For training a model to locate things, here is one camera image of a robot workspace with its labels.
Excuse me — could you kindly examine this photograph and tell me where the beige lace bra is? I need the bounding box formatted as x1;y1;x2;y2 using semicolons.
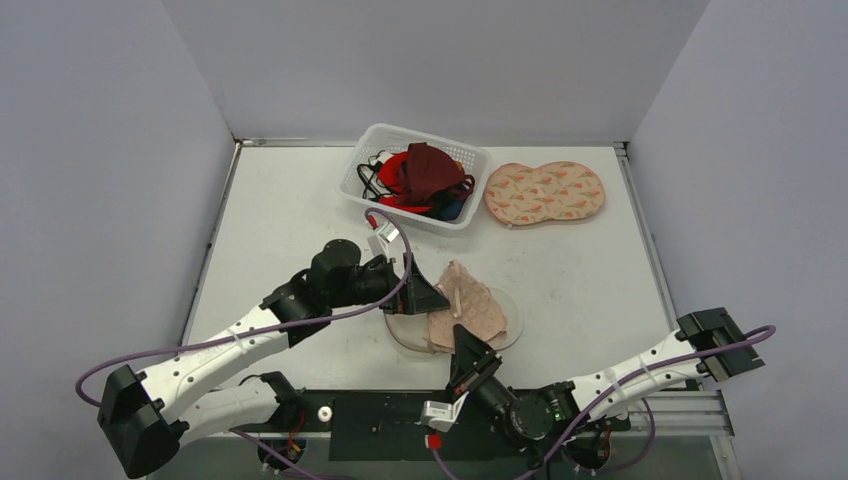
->
427;260;508;353

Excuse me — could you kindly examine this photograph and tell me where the white round mesh laundry bag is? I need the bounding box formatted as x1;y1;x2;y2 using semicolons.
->
384;287;524;358

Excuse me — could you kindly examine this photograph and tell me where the navy blue bra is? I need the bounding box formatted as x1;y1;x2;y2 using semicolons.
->
435;200;465;222

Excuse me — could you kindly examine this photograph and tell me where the white plastic basket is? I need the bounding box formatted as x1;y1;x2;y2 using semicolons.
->
339;123;493;237

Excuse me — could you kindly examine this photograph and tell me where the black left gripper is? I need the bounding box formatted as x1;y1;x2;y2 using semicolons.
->
329;252;449;315

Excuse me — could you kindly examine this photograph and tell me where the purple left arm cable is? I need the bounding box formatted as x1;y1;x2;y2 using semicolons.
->
74;207;415;409

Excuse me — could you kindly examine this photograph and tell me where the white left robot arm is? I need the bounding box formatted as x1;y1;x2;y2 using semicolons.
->
97;239;450;479

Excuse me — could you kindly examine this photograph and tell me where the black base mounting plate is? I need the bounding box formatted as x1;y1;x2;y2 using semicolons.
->
243;388;602;467

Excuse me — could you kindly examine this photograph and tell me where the black and white bra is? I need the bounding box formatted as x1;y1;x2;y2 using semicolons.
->
356;150;395;202

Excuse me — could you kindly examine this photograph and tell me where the dark red garment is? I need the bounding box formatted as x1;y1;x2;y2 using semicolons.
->
396;143;476;207

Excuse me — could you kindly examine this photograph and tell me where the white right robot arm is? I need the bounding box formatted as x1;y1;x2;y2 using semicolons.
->
421;308;776;454

